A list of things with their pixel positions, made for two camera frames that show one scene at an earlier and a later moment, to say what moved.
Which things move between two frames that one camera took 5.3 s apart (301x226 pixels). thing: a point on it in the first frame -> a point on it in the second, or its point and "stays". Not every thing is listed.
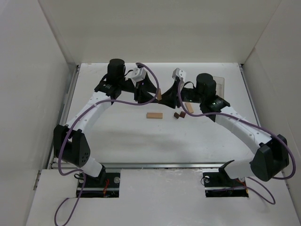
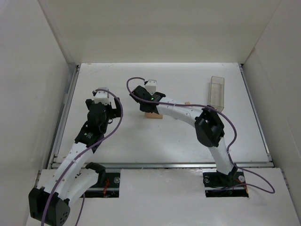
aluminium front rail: [76, 166] stays
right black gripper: [178, 94] -> [144, 106]
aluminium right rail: [250, 94] stays
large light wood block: [154, 115] stays
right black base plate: [219, 184] stays
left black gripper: [137, 94] -> [103, 106]
